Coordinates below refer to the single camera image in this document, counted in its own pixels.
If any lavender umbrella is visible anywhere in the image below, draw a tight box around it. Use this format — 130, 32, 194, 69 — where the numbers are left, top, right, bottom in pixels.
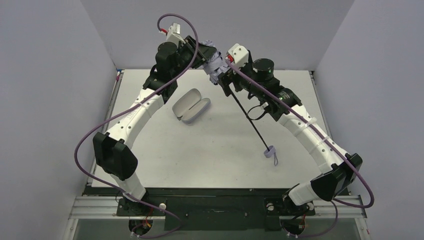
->
202, 50, 279, 167

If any lavender umbrella case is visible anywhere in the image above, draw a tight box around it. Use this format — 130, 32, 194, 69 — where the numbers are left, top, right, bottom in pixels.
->
172, 88, 211, 125

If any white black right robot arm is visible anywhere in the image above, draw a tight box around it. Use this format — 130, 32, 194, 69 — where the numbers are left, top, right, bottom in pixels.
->
215, 58, 363, 210

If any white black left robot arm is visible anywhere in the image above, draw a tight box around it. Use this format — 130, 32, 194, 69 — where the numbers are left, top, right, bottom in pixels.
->
92, 36, 221, 207

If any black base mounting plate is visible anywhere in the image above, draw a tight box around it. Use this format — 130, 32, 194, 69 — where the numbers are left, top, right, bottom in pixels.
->
83, 186, 335, 236

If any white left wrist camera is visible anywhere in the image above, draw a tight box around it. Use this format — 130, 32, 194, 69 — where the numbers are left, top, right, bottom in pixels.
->
160, 22, 185, 47

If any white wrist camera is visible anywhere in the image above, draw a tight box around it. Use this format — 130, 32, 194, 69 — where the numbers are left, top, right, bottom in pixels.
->
226, 43, 249, 68
160, 22, 185, 47

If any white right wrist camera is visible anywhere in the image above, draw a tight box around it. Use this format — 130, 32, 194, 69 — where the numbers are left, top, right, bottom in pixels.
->
226, 43, 249, 68

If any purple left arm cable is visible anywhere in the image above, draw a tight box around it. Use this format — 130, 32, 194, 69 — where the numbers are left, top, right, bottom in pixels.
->
73, 13, 200, 240

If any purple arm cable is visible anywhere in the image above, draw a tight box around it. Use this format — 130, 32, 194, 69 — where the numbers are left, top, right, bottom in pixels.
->
73, 13, 200, 240
228, 61, 375, 239

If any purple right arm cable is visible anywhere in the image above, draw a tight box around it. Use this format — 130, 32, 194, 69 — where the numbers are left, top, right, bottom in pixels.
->
228, 61, 375, 239

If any aluminium front mounting rail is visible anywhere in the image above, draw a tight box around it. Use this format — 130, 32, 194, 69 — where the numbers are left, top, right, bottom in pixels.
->
69, 196, 367, 220

